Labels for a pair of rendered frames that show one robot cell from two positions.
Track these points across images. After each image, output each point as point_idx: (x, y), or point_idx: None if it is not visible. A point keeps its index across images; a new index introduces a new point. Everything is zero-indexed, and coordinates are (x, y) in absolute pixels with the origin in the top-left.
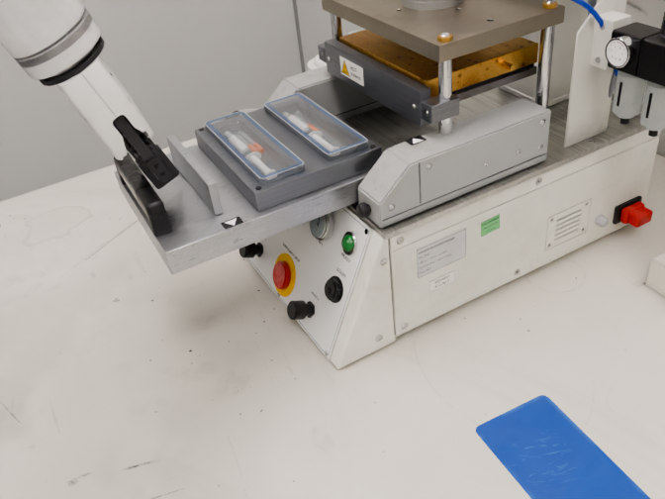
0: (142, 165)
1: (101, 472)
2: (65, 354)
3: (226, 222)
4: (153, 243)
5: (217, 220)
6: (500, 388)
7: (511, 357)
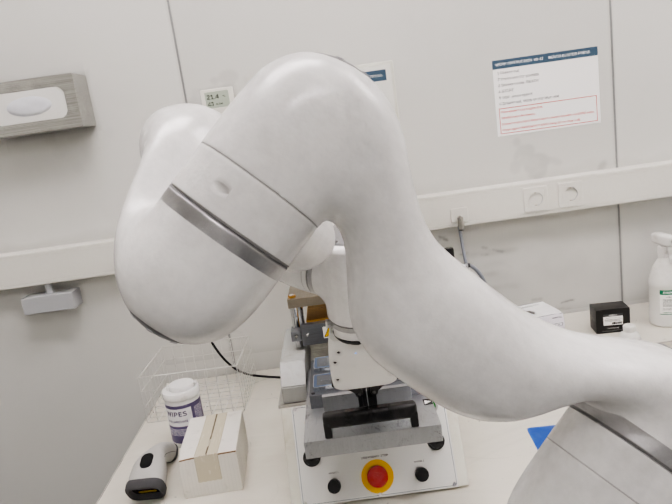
0: (376, 393)
1: None
2: None
3: (425, 403)
4: (404, 441)
5: (419, 406)
6: (515, 438)
7: (495, 430)
